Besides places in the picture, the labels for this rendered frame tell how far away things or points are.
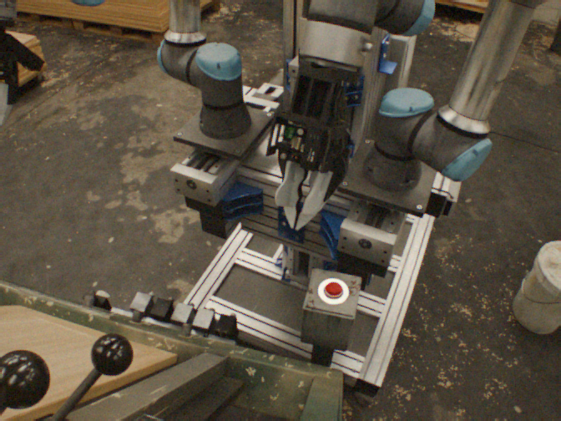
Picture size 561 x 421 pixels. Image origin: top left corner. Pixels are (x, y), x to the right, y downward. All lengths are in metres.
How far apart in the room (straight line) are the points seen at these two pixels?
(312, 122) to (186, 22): 0.80
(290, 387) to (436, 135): 0.61
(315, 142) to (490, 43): 0.51
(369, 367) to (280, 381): 0.81
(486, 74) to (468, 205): 1.86
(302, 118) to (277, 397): 0.64
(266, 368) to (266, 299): 0.92
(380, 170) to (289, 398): 0.56
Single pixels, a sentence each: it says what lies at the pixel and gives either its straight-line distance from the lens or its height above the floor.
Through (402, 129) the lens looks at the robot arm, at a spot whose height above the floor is 1.22.
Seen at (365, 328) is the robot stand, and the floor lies 0.21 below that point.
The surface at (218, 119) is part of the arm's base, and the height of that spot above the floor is 1.10.
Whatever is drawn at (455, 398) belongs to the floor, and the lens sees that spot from 2.03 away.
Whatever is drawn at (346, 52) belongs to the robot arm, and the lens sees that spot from 0.49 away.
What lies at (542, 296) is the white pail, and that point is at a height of 0.25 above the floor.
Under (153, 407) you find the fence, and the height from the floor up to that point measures 1.20.
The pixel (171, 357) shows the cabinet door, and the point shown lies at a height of 0.92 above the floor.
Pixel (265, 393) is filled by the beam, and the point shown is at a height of 0.87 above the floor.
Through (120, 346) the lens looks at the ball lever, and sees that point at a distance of 0.41.
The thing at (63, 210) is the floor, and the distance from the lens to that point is 2.78.
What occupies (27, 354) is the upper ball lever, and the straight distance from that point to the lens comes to 0.31.
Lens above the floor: 1.79
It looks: 46 degrees down
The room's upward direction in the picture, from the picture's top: straight up
